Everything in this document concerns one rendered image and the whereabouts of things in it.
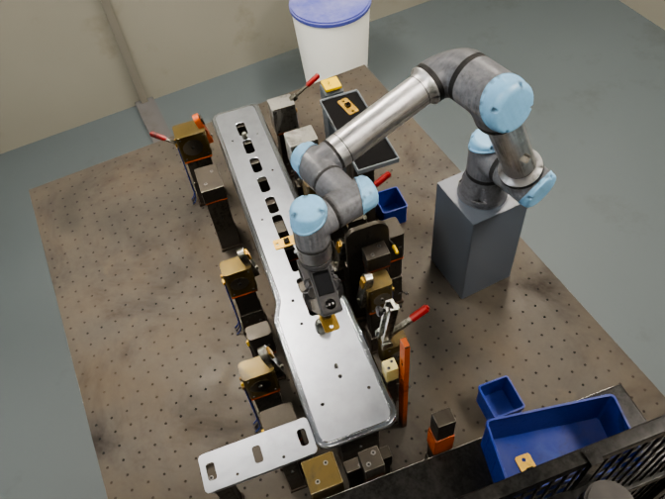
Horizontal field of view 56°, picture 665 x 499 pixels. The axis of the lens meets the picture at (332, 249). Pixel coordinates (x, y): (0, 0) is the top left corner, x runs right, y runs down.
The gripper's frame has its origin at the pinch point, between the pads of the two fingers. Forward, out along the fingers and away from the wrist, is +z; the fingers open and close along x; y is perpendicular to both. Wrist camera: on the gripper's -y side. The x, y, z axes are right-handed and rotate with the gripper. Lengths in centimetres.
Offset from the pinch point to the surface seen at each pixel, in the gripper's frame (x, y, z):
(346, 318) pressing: -8.1, 12.9, 26.8
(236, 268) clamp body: 17.3, 38.9, 21.8
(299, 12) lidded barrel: -60, 236, 65
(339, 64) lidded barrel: -76, 220, 95
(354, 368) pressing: -4.6, -2.7, 27.0
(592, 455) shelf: -26, -58, -27
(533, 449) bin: -36, -40, 24
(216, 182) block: 15, 78, 23
